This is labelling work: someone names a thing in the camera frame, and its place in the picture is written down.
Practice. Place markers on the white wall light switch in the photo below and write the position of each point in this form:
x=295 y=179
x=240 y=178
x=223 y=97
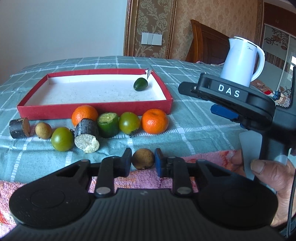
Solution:
x=152 y=38

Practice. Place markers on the orange mandarin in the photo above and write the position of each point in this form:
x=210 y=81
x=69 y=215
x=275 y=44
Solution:
x=84 y=113
x=155 y=121

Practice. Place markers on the wardrobe with patterned door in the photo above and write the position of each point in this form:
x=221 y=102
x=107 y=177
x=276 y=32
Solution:
x=275 y=44

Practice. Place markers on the pink towel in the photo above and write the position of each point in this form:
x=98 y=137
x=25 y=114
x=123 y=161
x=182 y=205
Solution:
x=143 y=179

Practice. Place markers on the red cardboard box tray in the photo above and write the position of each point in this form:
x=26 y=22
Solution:
x=92 y=91

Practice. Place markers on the wooden headboard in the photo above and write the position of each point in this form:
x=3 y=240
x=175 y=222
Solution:
x=208 y=44

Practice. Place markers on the short dark sugarcane piece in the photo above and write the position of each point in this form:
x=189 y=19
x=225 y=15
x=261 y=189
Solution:
x=19 y=128

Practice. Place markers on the colourful patterned cloth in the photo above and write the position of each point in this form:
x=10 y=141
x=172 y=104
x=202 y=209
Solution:
x=281 y=97

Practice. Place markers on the gold framed wall panel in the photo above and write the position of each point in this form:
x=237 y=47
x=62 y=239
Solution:
x=150 y=18

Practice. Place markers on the brown longan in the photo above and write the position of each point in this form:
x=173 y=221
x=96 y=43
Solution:
x=43 y=131
x=143 y=159

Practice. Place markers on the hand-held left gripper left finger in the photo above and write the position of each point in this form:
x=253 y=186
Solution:
x=126 y=163

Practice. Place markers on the green cut cucumber piece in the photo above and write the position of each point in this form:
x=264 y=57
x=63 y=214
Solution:
x=107 y=126

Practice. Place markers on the person's right hand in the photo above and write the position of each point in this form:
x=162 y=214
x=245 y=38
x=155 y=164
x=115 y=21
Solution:
x=283 y=185

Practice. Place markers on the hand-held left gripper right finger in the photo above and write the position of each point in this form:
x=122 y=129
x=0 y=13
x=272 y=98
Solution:
x=158 y=163

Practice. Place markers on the white electric kettle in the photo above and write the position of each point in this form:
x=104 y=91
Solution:
x=240 y=60

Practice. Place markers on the dark green lime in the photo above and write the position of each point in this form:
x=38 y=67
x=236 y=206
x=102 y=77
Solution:
x=140 y=84

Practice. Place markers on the red brown packet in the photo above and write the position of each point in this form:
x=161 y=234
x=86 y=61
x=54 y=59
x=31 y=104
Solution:
x=260 y=85

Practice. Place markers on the pink cloth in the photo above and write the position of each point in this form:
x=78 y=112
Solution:
x=201 y=62

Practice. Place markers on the long dark sugarcane piece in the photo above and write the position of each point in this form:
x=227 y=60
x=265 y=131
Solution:
x=86 y=136

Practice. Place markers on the green tomato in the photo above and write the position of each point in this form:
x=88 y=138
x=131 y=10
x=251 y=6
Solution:
x=61 y=139
x=129 y=122

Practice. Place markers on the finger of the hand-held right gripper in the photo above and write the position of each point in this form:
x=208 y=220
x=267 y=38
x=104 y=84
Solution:
x=187 y=88
x=223 y=111

